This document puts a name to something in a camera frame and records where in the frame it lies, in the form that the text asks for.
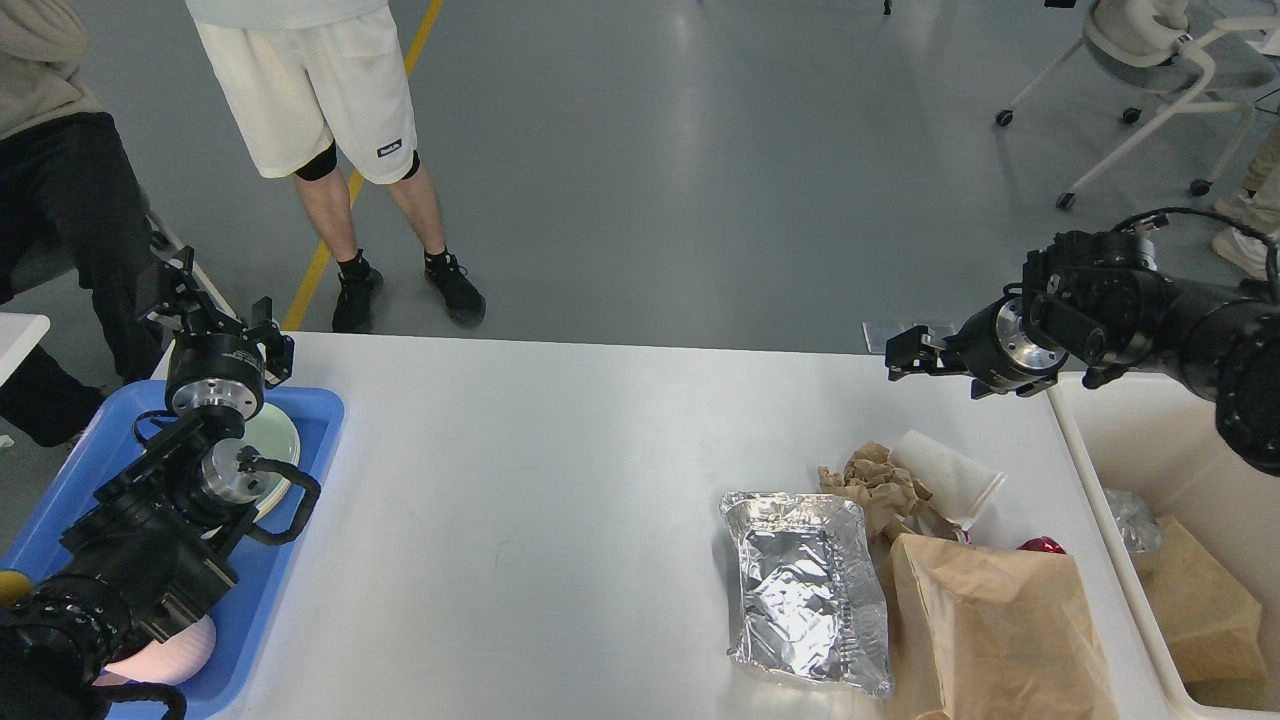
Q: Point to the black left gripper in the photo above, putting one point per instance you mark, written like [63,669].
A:
[211,363]

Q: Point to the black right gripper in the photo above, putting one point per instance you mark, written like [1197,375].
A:
[992,347]

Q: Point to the green ceramic plate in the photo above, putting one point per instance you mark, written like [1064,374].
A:
[273,435]

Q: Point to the dark green ceramic mug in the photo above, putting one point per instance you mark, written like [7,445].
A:
[14,586]

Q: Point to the pink ceramic mug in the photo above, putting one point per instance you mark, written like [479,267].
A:
[170,662]

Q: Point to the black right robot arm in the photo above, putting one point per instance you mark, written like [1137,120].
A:
[1099,298]

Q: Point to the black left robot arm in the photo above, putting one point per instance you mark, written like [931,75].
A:
[152,557]

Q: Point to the white chair near person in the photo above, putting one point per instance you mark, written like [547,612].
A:
[166,244]

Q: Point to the left floor socket plate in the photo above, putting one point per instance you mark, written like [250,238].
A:
[878,334]

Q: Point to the pink ceramic plate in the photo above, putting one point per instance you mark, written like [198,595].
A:
[267,502]

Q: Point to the white paper cup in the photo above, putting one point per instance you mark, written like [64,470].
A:
[961,487]

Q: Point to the crumpled brown paper ball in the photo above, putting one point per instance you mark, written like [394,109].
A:
[895,502]

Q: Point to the person in cream sweater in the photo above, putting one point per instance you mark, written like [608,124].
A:
[65,176]

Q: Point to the white plastic bin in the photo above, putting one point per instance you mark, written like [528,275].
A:
[1148,434]

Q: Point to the person in white shorts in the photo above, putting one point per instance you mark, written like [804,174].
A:
[309,82]

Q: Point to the silver foil bag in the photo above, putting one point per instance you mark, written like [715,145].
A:
[810,604]

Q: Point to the person in beige trousers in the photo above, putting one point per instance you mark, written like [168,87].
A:
[1255,203]

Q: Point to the white office chair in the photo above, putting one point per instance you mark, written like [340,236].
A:
[1185,59]

